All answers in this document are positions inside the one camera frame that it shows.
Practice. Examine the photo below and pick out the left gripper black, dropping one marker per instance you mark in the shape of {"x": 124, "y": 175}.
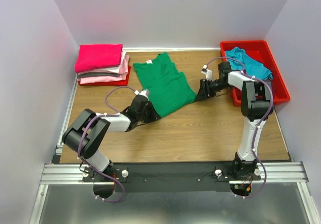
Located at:
{"x": 154, "y": 115}

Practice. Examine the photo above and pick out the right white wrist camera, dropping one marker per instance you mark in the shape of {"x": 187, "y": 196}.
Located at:
{"x": 208, "y": 74}

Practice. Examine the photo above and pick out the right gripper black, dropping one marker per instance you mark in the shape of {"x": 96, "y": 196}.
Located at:
{"x": 204, "y": 91}

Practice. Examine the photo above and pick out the light pink folded t-shirt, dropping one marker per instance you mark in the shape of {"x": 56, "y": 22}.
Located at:
{"x": 124, "y": 68}

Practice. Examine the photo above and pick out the blue t-shirt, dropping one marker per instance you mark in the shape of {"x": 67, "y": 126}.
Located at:
{"x": 252, "y": 67}

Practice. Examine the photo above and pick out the grey folded t-shirt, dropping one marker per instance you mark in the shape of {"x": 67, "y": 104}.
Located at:
{"x": 97, "y": 74}

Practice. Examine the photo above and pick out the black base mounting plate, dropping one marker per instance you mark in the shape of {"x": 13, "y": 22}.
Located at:
{"x": 222, "y": 176}

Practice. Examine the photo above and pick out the red folded t-shirt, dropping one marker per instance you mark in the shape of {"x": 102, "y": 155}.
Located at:
{"x": 122, "y": 80}

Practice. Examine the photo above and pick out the red plastic bin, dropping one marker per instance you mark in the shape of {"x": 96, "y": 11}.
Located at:
{"x": 259, "y": 51}

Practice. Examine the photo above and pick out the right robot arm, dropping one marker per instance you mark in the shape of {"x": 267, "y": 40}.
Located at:
{"x": 256, "y": 107}

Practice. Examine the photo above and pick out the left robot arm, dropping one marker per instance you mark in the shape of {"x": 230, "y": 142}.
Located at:
{"x": 86, "y": 133}

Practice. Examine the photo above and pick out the dark red t-shirt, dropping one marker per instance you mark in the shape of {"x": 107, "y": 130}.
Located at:
{"x": 238, "y": 94}

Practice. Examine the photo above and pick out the green t-shirt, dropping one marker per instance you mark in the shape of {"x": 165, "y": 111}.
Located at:
{"x": 169, "y": 89}

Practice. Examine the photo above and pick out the magenta folded t-shirt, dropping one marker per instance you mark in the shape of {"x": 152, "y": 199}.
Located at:
{"x": 98, "y": 56}

